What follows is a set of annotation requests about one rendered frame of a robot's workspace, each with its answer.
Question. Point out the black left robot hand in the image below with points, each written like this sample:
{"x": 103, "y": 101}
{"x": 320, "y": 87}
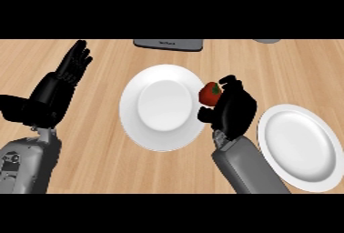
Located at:
{"x": 48, "y": 94}

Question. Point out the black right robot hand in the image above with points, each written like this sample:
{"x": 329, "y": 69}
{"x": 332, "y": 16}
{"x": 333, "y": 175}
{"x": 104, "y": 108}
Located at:
{"x": 234, "y": 109}

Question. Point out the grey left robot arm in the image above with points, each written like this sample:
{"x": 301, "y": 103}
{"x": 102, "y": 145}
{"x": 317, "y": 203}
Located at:
{"x": 26, "y": 162}

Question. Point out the white round plate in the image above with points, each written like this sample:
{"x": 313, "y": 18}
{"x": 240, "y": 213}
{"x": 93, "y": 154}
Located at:
{"x": 162, "y": 107}
{"x": 301, "y": 147}

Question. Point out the grey rounded object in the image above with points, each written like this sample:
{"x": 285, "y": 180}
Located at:
{"x": 265, "y": 41}

